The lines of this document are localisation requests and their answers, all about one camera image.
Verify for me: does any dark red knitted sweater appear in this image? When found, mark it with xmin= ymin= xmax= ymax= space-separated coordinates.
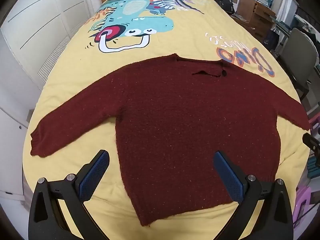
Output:
xmin=30 ymin=53 xmax=310 ymax=227

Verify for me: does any brown wooden cabinet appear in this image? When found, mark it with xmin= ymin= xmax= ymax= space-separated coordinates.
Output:
xmin=236 ymin=0 xmax=277 ymax=41

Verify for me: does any grey chair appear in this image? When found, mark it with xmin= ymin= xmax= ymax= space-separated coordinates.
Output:
xmin=278 ymin=27 xmax=319 ymax=101

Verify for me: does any purple plastic stool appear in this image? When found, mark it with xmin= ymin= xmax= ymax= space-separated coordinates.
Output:
xmin=292 ymin=185 xmax=312 ymax=228
xmin=309 ymin=115 xmax=320 ymax=133

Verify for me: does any dark blue bag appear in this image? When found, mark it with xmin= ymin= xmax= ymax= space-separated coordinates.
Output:
xmin=264 ymin=29 xmax=279 ymax=50

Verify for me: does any white wardrobe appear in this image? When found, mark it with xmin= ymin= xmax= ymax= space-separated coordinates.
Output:
xmin=0 ymin=0 xmax=101 ymax=92

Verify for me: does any teal storage crate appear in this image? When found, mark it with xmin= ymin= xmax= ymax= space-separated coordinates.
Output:
xmin=306 ymin=155 xmax=320 ymax=180

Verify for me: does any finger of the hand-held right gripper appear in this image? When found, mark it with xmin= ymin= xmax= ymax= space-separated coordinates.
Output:
xmin=302 ymin=133 xmax=320 ymax=154

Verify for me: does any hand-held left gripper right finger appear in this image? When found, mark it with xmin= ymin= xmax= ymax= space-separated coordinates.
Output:
xmin=212 ymin=151 xmax=293 ymax=240

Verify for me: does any yellow printed dinosaur blanket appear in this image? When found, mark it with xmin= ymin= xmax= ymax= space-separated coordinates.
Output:
xmin=22 ymin=0 xmax=312 ymax=240

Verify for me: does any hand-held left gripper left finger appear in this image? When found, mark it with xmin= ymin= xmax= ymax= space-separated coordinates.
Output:
xmin=28 ymin=149 xmax=110 ymax=240

